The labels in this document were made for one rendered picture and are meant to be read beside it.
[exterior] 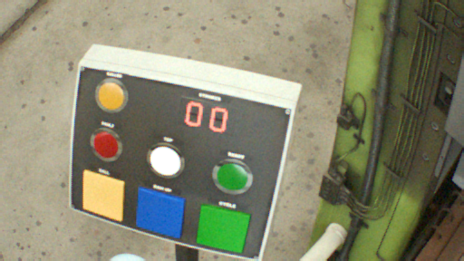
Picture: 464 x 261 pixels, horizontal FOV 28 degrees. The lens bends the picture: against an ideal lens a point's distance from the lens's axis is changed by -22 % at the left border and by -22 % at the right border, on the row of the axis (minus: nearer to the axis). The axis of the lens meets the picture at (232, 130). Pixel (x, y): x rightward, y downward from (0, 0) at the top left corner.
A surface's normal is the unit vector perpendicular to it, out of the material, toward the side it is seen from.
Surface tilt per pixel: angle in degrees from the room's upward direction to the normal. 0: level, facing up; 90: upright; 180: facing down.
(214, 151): 60
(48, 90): 0
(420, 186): 90
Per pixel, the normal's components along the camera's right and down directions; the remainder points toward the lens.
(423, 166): -0.62, 0.65
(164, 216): -0.19, 0.43
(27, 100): 0.04, -0.54
